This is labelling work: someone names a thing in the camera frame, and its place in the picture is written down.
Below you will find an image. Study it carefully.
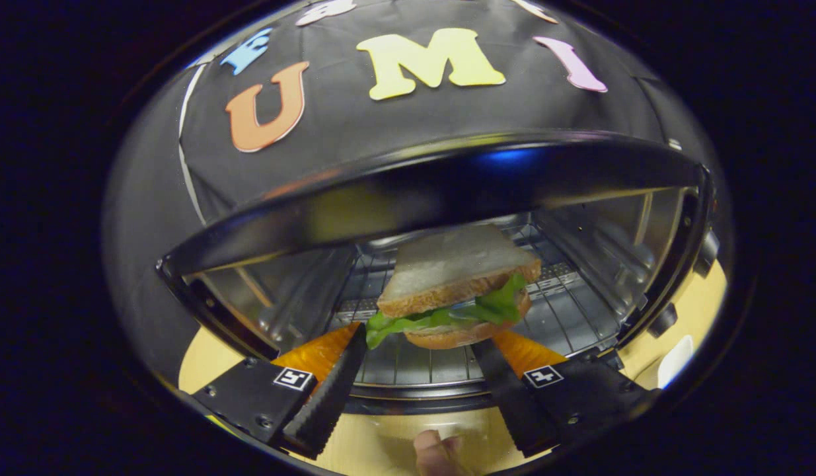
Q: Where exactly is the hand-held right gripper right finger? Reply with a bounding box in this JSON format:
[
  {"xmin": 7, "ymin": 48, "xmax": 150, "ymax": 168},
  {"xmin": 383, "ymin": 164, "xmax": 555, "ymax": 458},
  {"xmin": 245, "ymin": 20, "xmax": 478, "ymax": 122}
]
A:
[{"xmin": 472, "ymin": 329, "xmax": 661, "ymax": 459}]

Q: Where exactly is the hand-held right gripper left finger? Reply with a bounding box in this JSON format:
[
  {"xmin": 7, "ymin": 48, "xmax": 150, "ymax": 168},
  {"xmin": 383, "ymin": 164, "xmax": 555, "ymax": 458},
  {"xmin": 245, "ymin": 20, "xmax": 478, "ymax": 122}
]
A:
[{"xmin": 193, "ymin": 323, "xmax": 370, "ymax": 460}]

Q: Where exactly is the lettuce sandwich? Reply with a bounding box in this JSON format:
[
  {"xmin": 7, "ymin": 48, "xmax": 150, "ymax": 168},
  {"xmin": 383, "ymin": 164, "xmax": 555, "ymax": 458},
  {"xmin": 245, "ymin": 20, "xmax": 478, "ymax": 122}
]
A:
[{"xmin": 365, "ymin": 223, "xmax": 542, "ymax": 351}]

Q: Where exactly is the black electric oven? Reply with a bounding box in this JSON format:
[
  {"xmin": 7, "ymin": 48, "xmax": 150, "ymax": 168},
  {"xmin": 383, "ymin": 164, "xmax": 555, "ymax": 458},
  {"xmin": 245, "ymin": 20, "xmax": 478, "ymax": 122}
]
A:
[{"xmin": 155, "ymin": 131, "xmax": 722, "ymax": 417}]

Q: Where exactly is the white rectangular tray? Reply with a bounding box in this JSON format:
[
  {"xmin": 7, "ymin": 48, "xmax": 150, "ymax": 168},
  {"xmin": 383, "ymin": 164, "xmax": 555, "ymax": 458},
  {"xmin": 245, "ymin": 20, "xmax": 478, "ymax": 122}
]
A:
[{"xmin": 657, "ymin": 334, "xmax": 694, "ymax": 391}]

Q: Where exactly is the wire oven rack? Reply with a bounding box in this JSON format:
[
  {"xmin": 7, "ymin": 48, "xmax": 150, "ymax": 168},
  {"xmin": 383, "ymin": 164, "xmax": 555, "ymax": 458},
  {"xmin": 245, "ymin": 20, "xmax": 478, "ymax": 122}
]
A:
[{"xmin": 328, "ymin": 221, "xmax": 623, "ymax": 391}]

